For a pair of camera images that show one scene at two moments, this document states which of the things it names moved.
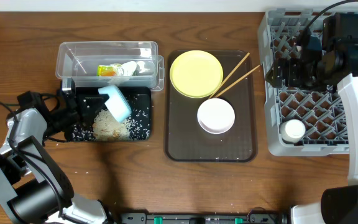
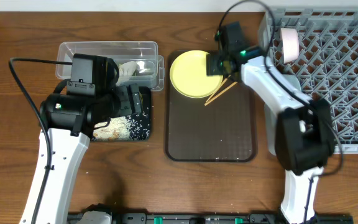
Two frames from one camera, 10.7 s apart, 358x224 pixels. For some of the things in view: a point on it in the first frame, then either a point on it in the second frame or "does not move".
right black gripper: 286,75 -> 214,65
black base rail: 142,218 does not move
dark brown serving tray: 185,140 does not move
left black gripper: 81,106 -> 130,100
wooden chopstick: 230,74 does not move
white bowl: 215,116 -> 289,41
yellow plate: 196,73 does not move
